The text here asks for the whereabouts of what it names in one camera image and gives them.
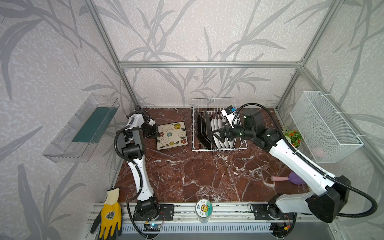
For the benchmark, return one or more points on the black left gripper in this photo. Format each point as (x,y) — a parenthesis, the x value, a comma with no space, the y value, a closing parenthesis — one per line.
(151,130)

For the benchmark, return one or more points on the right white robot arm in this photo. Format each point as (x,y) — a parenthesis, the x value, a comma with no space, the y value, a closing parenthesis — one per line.
(328,194)

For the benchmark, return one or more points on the white ribbed flower pot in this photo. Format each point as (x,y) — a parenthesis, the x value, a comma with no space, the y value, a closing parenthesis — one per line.
(294,137)

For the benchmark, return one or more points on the round green labelled can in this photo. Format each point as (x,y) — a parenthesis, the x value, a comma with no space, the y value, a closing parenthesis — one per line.
(204,210)

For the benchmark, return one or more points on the aluminium frame rail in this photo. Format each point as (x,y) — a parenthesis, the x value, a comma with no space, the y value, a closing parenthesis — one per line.
(299,66)

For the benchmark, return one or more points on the white wire dish rack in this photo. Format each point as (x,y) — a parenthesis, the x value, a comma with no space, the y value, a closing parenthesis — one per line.
(214,106)

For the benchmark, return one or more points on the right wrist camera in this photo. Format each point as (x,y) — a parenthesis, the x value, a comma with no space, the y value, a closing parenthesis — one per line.
(230,115)

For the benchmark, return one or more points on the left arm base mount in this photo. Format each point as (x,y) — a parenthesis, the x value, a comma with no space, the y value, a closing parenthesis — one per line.
(159,213)

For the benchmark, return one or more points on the purple pink spoon toy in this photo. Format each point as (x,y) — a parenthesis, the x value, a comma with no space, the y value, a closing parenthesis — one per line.
(293,178)

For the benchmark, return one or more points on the clear plastic wall shelf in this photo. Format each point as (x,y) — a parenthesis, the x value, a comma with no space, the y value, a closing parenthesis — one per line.
(62,149)

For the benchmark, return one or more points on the green mat in shelf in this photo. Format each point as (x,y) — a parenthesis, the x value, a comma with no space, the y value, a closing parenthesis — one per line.
(95,126)

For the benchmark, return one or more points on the yellow black work glove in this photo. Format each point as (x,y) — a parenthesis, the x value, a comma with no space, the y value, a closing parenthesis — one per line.
(110,217)

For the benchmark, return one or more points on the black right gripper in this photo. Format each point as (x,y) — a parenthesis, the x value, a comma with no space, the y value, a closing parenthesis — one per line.
(225,132)

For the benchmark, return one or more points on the white mesh wall basket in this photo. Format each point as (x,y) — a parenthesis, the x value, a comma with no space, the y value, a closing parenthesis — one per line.
(322,125)

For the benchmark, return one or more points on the floral square plate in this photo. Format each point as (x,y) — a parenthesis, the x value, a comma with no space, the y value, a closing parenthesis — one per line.
(171,136)

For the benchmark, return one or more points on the green circuit board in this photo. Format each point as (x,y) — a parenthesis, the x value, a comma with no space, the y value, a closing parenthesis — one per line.
(152,227)

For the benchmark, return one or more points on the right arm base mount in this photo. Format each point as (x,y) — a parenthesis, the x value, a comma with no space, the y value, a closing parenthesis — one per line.
(266,211)

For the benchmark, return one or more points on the black square plate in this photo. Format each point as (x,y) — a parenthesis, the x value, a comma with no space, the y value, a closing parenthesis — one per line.
(201,134)
(209,130)

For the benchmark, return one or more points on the white round plate rightmost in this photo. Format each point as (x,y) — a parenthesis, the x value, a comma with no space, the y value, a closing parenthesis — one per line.
(231,143)

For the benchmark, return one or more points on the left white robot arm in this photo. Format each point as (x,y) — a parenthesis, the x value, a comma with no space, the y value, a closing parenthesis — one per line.
(129,144)

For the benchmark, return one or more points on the pink item in basket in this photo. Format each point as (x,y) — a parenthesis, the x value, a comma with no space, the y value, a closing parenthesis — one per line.
(319,152)

